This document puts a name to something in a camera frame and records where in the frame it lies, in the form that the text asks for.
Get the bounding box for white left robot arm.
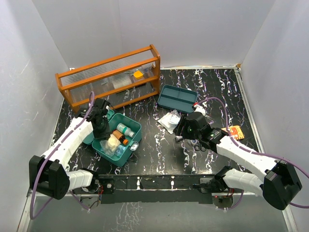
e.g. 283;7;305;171
29;99;111;200

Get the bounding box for orange block on shelf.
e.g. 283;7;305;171
133;70;143;80

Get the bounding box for blue cotton swab packet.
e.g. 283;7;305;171
114;145;126;157

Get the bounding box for clear bag cotton balls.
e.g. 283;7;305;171
99;135;121;157

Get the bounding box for clear bag of gauze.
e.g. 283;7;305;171
157;110;181;134

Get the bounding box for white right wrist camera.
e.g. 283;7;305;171
193;102;206;116

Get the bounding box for black small scissors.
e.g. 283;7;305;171
194;143;207;152

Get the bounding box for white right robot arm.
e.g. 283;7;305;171
174;112;302;210

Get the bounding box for dark teal divider tray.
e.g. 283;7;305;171
157;85;198;114

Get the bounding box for teal medicine kit box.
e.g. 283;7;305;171
83;110;141;167

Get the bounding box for brown medicine bottle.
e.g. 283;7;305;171
112;130;129;145

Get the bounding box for orange wooden shelf rack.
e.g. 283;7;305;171
55;44;161;113

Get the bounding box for white green-labelled bottle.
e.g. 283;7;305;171
116;123;135;138

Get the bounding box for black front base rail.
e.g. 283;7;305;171
72;169;244;205

